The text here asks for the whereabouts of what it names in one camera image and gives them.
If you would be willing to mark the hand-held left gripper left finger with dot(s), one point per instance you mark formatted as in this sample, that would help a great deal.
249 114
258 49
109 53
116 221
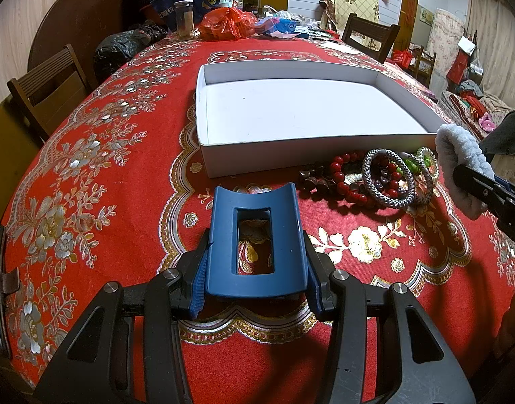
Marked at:
198 288

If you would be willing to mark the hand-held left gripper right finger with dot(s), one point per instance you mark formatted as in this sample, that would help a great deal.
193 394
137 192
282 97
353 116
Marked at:
318 296

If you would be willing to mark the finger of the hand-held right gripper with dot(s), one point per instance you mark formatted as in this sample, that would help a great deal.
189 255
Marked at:
472 179

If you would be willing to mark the blue hair claw clip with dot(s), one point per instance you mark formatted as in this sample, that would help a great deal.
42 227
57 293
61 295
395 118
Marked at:
223 240

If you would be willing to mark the white cardboard box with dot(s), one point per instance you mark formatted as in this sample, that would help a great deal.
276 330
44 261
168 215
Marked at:
303 109

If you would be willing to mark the dark grey jacket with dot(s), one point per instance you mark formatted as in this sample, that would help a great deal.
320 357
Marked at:
508 134

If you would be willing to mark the bed with piled clothes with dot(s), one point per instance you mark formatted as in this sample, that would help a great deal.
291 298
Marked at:
472 105

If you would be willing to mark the red floral tablecloth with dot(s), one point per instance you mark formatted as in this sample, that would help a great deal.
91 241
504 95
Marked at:
114 219

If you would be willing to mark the small wooden chair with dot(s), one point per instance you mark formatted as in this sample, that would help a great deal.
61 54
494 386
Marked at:
425 65

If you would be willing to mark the dark wooden dining chair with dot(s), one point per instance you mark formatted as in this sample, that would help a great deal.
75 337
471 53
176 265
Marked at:
371 35

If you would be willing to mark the white paper sheet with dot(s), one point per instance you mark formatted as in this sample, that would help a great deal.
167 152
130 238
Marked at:
339 46

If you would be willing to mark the floral draped cloth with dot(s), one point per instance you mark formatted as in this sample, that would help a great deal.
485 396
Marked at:
354 8

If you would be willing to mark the blue tissue packet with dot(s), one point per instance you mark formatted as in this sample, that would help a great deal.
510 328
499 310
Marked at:
278 25

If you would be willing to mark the dark wooden slatted chair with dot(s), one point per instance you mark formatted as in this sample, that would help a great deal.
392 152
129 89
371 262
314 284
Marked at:
51 84

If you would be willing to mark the red plastic bag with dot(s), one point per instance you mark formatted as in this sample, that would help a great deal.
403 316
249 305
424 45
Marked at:
228 23

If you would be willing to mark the glass jar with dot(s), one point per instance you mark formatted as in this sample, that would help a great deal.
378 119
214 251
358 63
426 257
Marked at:
184 19

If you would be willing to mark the blue fabric bag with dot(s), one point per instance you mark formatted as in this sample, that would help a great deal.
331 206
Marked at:
198 2

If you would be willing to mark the round wooden table top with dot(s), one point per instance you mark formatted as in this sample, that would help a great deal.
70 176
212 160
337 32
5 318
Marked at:
80 12

